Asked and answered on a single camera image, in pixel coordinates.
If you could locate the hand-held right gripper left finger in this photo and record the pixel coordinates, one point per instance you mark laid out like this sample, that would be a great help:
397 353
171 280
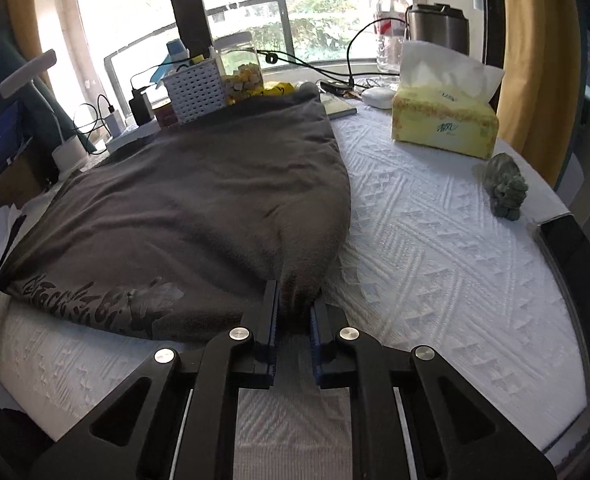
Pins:
275 330

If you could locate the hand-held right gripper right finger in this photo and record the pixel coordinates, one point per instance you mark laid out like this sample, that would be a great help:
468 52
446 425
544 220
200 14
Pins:
316 345

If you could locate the grey printed t-shirt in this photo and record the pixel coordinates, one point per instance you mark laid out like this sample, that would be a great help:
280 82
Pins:
175 200

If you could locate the white textured table cover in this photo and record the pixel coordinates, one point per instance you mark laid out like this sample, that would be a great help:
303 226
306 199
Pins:
425 270

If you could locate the grey notebook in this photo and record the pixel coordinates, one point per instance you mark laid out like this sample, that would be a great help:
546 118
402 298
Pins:
339 107

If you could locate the white power strip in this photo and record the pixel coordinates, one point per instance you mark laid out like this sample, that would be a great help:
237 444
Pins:
135 135

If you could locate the yellow packet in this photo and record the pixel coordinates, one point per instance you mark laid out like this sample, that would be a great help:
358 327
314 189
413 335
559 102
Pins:
275 89

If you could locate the yellow-lid small jar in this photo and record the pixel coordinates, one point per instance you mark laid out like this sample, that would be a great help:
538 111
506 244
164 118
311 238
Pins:
164 116

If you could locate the green stone figurine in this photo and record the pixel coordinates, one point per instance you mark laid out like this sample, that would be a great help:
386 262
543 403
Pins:
507 187

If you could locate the white plastic basket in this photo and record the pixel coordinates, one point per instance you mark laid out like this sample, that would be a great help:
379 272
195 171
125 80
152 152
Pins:
195 92

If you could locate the yellow tissue box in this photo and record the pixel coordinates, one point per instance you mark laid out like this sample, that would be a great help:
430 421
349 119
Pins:
440 125

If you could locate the white round device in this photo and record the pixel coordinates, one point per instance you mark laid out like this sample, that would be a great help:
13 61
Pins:
380 97

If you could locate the glass jar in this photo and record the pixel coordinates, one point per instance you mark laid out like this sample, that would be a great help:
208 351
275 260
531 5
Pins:
240 75

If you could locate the black charger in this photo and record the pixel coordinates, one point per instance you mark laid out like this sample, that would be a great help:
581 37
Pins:
141 107

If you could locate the white charger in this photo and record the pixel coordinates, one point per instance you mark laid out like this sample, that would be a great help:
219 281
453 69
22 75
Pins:
116 122

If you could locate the white desk lamp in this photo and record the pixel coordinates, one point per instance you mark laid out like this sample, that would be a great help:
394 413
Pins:
67 155

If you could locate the blue face mask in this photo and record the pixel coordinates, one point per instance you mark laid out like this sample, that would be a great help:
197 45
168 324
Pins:
162 72

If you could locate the blue bottle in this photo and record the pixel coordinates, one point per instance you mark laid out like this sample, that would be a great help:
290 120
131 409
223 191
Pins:
177 52

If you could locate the cardboard box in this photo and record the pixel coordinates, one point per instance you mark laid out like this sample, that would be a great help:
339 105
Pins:
15 185

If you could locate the balcony railing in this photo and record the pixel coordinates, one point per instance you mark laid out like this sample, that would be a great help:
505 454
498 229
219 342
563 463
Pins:
283 25

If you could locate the plastic water bottle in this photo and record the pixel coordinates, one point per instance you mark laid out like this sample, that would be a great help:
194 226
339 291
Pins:
390 35

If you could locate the steel thermos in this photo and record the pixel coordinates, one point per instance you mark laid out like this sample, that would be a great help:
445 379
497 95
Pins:
440 30

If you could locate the black window frame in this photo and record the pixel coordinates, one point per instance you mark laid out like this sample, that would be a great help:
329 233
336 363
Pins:
187 5

